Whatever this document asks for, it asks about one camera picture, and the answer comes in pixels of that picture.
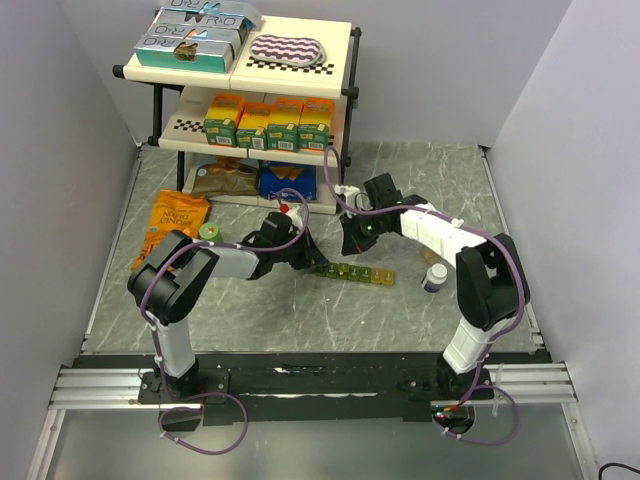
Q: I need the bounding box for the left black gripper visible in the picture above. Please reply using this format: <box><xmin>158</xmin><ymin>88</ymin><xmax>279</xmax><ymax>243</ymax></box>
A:
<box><xmin>273</xmin><ymin>227</ymin><xmax>329</xmax><ymax>270</ymax></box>

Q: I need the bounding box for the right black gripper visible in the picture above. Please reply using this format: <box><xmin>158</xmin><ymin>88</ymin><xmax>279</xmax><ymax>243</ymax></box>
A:
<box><xmin>340</xmin><ymin>207</ymin><xmax>385</xmax><ymax>257</ymax></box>

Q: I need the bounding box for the green weekly pill organizer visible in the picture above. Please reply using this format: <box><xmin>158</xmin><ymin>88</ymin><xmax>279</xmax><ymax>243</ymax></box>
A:
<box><xmin>314</xmin><ymin>263</ymin><xmax>396</xmax><ymax>286</ymax></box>

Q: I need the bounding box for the dark white-capped pill bottle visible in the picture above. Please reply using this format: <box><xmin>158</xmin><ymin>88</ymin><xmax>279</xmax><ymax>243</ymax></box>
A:
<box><xmin>421</xmin><ymin>263</ymin><xmax>448</xmax><ymax>293</ymax></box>

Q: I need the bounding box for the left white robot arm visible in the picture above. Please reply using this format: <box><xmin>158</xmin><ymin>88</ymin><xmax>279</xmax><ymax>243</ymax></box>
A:
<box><xmin>127</xmin><ymin>212</ymin><xmax>329</xmax><ymax>402</ymax></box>

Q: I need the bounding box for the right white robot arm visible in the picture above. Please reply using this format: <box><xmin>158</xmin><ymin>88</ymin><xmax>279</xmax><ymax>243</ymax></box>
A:
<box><xmin>333</xmin><ymin>174</ymin><xmax>530</xmax><ymax>399</ymax></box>

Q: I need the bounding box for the clear orange-capped pill bottle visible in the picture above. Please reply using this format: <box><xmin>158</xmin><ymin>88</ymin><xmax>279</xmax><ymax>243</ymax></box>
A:
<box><xmin>422</xmin><ymin>248</ymin><xmax>441</xmax><ymax>264</ymax></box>

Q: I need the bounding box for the blue chip bag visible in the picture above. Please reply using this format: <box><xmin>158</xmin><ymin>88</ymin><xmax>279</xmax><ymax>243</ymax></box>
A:
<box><xmin>258</xmin><ymin>161</ymin><xmax>317</xmax><ymax>200</ymax></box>

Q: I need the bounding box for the green cylindrical container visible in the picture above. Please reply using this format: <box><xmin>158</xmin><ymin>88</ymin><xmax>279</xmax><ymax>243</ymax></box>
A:
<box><xmin>198</xmin><ymin>222</ymin><xmax>223</xmax><ymax>243</ymax></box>

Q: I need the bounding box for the green orange carton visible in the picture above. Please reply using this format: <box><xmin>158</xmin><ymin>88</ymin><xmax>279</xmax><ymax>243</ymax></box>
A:
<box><xmin>266</xmin><ymin>97</ymin><xmax>304</xmax><ymax>152</ymax></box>
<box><xmin>236</xmin><ymin>102</ymin><xmax>272</xmax><ymax>150</ymax></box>
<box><xmin>203</xmin><ymin>93</ymin><xmax>246</xmax><ymax>147</ymax></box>
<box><xmin>298</xmin><ymin>97</ymin><xmax>335</xmax><ymax>151</ymax></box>

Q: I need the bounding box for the brown chip bag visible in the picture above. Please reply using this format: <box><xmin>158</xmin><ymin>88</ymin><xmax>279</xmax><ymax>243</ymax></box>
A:
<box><xmin>183</xmin><ymin>157</ymin><xmax>259</xmax><ymax>198</ymax></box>

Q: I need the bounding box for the beige three-tier shelf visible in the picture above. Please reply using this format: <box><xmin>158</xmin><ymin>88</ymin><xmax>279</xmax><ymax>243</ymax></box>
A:
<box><xmin>113</xmin><ymin>11</ymin><xmax>361</xmax><ymax>214</ymax></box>

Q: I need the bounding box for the orange honey dijon chip bag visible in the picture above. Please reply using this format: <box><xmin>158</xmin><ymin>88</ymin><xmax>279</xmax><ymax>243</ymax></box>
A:
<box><xmin>130</xmin><ymin>189</ymin><xmax>210</xmax><ymax>271</ymax></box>

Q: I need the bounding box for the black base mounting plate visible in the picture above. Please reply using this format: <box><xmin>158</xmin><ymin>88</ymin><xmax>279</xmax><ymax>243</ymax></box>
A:
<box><xmin>134</xmin><ymin>349</ymin><xmax>501</xmax><ymax>427</ymax></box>

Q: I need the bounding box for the wavy patterned pouch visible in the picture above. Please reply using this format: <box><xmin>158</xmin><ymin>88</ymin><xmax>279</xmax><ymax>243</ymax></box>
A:
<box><xmin>249</xmin><ymin>34</ymin><xmax>326</xmax><ymax>68</ymax></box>

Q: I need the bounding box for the teal snack box middle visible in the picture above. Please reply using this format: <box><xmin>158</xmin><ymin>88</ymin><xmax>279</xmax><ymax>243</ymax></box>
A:
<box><xmin>146</xmin><ymin>23</ymin><xmax>248</xmax><ymax>46</ymax></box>

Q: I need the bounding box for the teal snack box front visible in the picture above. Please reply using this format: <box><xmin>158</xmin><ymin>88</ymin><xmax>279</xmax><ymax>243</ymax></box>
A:
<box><xmin>134</xmin><ymin>35</ymin><xmax>234</xmax><ymax>74</ymax></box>

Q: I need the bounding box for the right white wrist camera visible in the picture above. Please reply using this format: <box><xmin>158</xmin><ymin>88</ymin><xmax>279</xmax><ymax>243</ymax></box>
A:
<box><xmin>334</xmin><ymin>184</ymin><xmax>361</xmax><ymax>208</ymax></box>

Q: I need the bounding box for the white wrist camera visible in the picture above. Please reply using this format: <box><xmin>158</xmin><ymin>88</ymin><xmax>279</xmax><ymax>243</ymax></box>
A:
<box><xmin>279</xmin><ymin>203</ymin><xmax>309</xmax><ymax>234</ymax></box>
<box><xmin>334</xmin><ymin>184</ymin><xmax>361</xmax><ymax>208</ymax></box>

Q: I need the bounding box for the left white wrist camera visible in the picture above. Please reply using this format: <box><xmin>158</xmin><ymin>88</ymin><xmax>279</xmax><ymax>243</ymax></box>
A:
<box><xmin>279</xmin><ymin>203</ymin><xmax>309</xmax><ymax>234</ymax></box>

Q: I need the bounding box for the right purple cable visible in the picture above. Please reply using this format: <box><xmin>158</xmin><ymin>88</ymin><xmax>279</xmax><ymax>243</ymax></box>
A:
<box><xmin>323</xmin><ymin>145</ymin><xmax>531</xmax><ymax>446</ymax></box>

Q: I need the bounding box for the purple cable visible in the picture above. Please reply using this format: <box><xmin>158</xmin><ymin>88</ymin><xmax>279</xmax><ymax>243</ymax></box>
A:
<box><xmin>323</xmin><ymin>145</ymin><xmax>531</xmax><ymax>446</ymax></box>
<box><xmin>138</xmin><ymin>187</ymin><xmax>310</xmax><ymax>455</ymax></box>

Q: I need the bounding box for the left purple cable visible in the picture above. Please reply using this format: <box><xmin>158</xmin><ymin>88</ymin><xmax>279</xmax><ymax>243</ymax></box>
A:
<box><xmin>138</xmin><ymin>187</ymin><xmax>310</xmax><ymax>455</ymax></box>

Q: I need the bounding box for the black power cable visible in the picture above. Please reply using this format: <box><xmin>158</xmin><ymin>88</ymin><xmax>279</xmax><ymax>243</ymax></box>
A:
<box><xmin>597</xmin><ymin>462</ymin><xmax>640</xmax><ymax>480</ymax></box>

